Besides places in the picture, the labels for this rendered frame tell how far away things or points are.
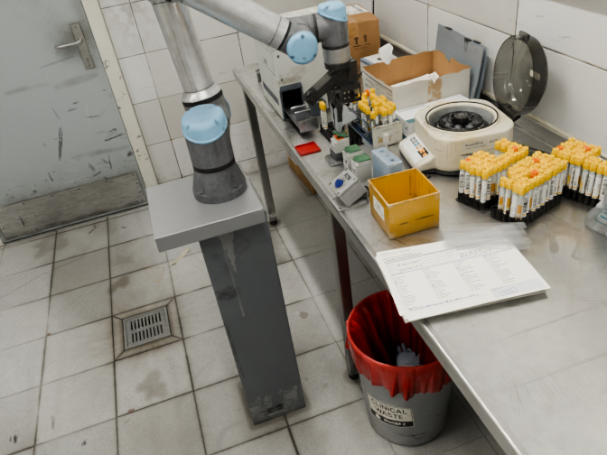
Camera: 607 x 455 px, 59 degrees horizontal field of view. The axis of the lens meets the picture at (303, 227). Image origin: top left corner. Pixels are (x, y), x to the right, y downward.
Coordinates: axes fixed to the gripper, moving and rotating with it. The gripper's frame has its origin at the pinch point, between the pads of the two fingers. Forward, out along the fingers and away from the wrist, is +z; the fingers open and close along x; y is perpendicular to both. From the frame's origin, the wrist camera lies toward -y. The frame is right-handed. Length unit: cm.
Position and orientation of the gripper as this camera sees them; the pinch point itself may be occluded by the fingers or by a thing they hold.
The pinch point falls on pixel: (337, 129)
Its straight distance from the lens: 163.3
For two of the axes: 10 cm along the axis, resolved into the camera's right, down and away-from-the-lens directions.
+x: -2.9, -5.2, 8.0
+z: 1.3, 8.1, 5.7
